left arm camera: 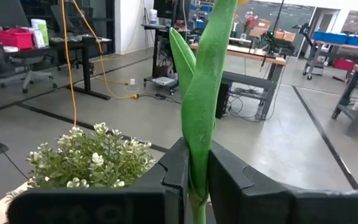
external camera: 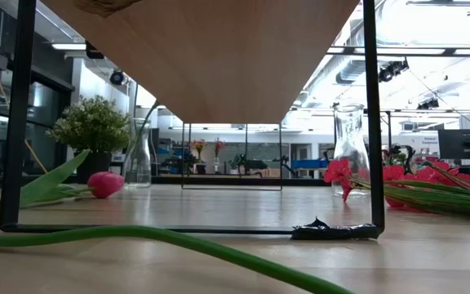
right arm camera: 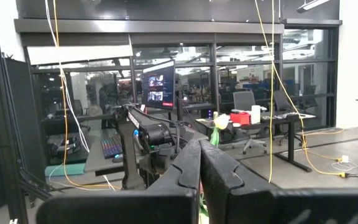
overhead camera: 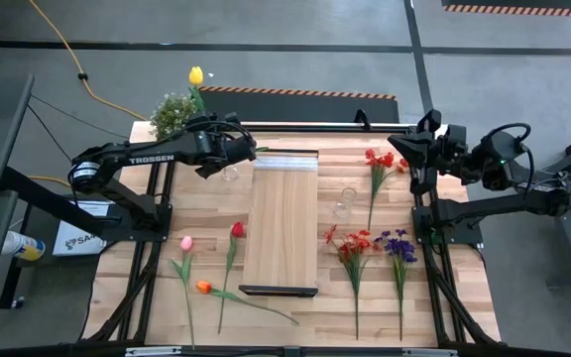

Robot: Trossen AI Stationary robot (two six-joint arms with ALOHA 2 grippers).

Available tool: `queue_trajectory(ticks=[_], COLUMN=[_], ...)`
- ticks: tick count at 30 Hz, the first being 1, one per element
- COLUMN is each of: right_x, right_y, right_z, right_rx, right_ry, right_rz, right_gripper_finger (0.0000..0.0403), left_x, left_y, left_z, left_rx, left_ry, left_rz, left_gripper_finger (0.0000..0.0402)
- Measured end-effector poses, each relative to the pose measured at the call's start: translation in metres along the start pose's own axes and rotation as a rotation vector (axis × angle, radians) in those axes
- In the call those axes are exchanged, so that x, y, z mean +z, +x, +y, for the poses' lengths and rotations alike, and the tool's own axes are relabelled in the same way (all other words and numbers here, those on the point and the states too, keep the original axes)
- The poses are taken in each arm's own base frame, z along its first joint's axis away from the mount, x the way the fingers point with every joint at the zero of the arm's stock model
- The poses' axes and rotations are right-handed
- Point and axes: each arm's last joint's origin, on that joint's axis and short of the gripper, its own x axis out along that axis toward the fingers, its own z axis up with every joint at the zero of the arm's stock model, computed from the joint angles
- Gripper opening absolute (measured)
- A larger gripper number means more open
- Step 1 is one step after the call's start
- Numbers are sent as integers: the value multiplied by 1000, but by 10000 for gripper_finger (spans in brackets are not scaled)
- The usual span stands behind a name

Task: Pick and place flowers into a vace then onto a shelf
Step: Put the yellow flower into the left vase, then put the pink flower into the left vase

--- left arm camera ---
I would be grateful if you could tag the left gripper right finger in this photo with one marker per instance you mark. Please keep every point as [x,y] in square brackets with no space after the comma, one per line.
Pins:
[232,186]

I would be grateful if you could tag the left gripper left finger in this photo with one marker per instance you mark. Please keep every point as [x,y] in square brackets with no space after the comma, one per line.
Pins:
[176,168]

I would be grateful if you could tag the yellow artificial tulip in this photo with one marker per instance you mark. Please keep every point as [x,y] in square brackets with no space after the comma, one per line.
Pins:
[204,93]

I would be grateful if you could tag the potted plant white blossoms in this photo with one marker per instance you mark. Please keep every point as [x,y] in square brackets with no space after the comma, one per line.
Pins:
[89,158]

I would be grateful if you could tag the white floor socket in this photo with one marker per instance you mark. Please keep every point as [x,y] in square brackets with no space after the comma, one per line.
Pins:
[132,81]

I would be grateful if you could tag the black office desk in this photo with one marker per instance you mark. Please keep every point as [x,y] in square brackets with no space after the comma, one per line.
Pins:
[85,71]

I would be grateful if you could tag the wooden table black legs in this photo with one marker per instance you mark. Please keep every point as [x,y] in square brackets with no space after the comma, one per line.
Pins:
[250,54]

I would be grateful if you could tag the white bottle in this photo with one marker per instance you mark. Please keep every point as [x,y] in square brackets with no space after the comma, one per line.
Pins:
[153,16]

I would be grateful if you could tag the cardboard box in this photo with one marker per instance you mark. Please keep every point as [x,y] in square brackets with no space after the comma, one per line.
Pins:
[286,35]
[259,28]

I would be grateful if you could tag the background flower bouquet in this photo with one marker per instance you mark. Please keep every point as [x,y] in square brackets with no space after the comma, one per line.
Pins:
[249,21]

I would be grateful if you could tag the red crate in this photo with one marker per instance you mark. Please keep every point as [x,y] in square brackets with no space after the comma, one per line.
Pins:
[343,64]

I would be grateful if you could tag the blue storage bin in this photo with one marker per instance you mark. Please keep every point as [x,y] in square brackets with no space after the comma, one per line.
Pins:
[356,40]
[329,37]

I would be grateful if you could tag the grey office chair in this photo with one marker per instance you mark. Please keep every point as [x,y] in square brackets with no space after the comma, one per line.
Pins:
[62,18]
[6,12]

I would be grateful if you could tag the white green carton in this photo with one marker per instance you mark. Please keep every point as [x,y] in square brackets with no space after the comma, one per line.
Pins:
[42,28]

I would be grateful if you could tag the red storage bin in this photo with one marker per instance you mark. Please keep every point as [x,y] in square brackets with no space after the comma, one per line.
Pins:
[12,40]

